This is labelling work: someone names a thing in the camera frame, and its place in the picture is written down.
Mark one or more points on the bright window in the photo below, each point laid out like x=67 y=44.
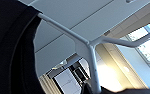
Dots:
x=147 y=43

